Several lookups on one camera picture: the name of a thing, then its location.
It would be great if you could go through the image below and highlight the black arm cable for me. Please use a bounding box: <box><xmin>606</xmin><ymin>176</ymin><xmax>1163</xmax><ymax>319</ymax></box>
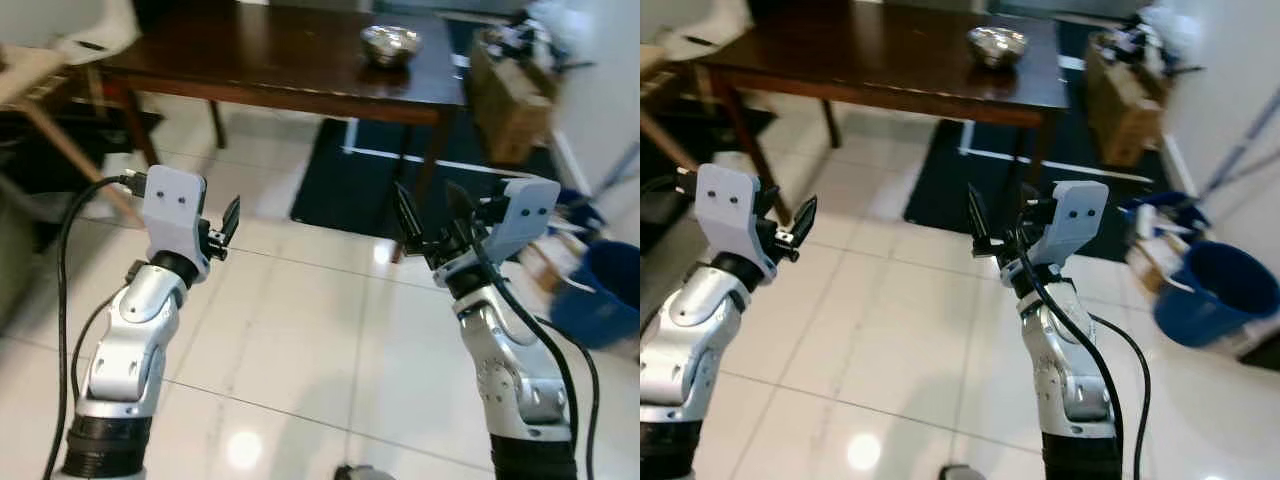
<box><xmin>640</xmin><ymin>167</ymin><xmax>702</xmax><ymax>197</ymax></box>
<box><xmin>465</xmin><ymin>215</ymin><xmax>601</xmax><ymax>480</ymax></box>
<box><xmin>42</xmin><ymin>172</ymin><xmax>149</xmax><ymax>480</ymax></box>
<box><xmin>1015</xmin><ymin>200</ymin><xmax>1153</xmax><ymax>480</ymax></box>

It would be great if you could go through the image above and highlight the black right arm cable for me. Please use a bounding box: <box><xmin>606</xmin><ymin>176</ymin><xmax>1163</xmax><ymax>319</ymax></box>
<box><xmin>1015</xmin><ymin>200</ymin><xmax>1153</xmax><ymax>480</ymax></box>
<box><xmin>465</xmin><ymin>215</ymin><xmax>601</xmax><ymax>480</ymax></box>

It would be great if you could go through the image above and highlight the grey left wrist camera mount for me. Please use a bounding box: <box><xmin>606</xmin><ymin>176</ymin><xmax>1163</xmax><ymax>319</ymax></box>
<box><xmin>142</xmin><ymin>165</ymin><xmax>212</xmax><ymax>282</ymax></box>
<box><xmin>694</xmin><ymin>163</ymin><xmax>782</xmax><ymax>282</ymax></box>

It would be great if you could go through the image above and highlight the shiny steel bowl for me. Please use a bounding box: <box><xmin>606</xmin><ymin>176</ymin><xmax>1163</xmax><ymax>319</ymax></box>
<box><xmin>965</xmin><ymin>26</ymin><xmax>1030</xmax><ymax>70</ymax></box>
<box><xmin>359</xmin><ymin>25</ymin><xmax>423</xmax><ymax>70</ymax></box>

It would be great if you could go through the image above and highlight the black white clutter pile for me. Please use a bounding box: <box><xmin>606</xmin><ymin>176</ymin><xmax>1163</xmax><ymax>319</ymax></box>
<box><xmin>1095</xmin><ymin>12</ymin><xmax>1181</xmax><ymax>76</ymax></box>
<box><xmin>480</xmin><ymin>10</ymin><xmax>566</xmax><ymax>73</ymax></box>

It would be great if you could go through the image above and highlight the dark blue floor rug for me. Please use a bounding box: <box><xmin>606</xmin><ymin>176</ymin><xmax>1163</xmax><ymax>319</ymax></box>
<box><xmin>289</xmin><ymin>117</ymin><xmax>563</xmax><ymax>243</ymax></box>
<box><xmin>902</xmin><ymin>117</ymin><xmax>1183</xmax><ymax>264</ymax></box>

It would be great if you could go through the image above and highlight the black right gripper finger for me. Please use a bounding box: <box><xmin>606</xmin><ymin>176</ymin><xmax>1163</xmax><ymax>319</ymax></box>
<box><xmin>394</xmin><ymin>182</ymin><xmax>430</xmax><ymax>254</ymax></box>
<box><xmin>1017</xmin><ymin>183</ymin><xmax>1044</xmax><ymax>242</ymax></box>
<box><xmin>445</xmin><ymin>182</ymin><xmax>480</xmax><ymax>247</ymax></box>
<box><xmin>966</xmin><ymin>184</ymin><xmax>1002</xmax><ymax>255</ymax></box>

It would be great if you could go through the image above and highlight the white plastic chair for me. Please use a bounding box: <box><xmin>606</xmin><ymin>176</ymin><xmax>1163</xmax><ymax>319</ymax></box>
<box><xmin>52</xmin><ymin>0</ymin><xmax>143</xmax><ymax>67</ymax></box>
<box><xmin>655</xmin><ymin>0</ymin><xmax>753</xmax><ymax>63</ymax></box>

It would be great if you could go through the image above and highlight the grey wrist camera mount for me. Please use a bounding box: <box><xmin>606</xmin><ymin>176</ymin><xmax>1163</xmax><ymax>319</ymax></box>
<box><xmin>480</xmin><ymin>177</ymin><xmax>562</xmax><ymax>267</ymax></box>
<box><xmin>1040</xmin><ymin>180</ymin><xmax>1112</xmax><ymax>267</ymax></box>
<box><xmin>142</xmin><ymin>165</ymin><xmax>212</xmax><ymax>282</ymax></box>
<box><xmin>694</xmin><ymin>163</ymin><xmax>782</xmax><ymax>282</ymax></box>

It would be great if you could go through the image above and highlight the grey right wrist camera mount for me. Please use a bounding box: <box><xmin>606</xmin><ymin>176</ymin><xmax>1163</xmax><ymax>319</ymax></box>
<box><xmin>1040</xmin><ymin>180</ymin><xmax>1112</xmax><ymax>267</ymax></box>
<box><xmin>480</xmin><ymin>177</ymin><xmax>562</xmax><ymax>267</ymax></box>

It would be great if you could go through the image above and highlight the grey mop pole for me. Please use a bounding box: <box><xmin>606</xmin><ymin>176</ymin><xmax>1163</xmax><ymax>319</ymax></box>
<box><xmin>588</xmin><ymin>138</ymin><xmax>641</xmax><ymax>213</ymax></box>
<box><xmin>1198</xmin><ymin>92</ymin><xmax>1280</xmax><ymax>199</ymax></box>

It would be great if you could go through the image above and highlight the brown cardboard box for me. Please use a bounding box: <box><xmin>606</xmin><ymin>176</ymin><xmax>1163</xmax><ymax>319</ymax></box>
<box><xmin>1084</xmin><ymin>38</ymin><xmax>1172</xmax><ymax>167</ymax></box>
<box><xmin>467</xmin><ymin>35</ymin><xmax>557</xmax><ymax>167</ymax></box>

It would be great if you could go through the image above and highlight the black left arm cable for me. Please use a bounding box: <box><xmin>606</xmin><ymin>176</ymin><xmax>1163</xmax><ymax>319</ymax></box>
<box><xmin>640</xmin><ymin>167</ymin><xmax>702</xmax><ymax>197</ymax></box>
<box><xmin>42</xmin><ymin>172</ymin><xmax>149</xmax><ymax>480</ymax></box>

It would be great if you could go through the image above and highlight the light wooden stool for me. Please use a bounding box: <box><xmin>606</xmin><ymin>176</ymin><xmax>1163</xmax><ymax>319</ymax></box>
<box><xmin>0</xmin><ymin>44</ymin><xmax>143</xmax><ymax>227</ymax></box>
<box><xmin>640</xmin><ymin>44</ymin><xmax>703</xmax><ymax>173</ymax></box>

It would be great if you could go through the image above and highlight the blue plastic bucket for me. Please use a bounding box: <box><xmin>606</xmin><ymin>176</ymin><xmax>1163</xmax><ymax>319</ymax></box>
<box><xmin>1152</xmin><ymin>240</ymin><xmax>1280</xmax><ymax>350</ymax></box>
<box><xmin>549</xmin><ymin>240</ymin><xmax>641</xmax><ymax>351</ymax></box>

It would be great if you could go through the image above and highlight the dark wooden table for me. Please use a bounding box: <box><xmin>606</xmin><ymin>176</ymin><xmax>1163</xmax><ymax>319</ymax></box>
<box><xmin>695</xmin><ymin>0</ymin><xmax>1071</xmax><ymax>201</ymax></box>
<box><xmin>95</xmin><ymin>0</ymin><xmax>471</xmax><ymax>201</ymax></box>

